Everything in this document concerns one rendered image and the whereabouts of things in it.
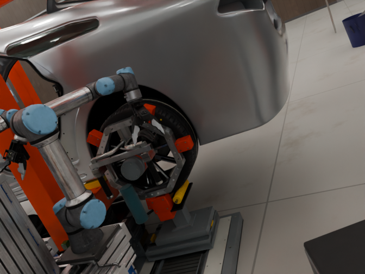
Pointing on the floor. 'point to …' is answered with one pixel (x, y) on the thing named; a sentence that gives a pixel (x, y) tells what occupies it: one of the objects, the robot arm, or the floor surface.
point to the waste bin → (356, 29)
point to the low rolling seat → (338, 251)
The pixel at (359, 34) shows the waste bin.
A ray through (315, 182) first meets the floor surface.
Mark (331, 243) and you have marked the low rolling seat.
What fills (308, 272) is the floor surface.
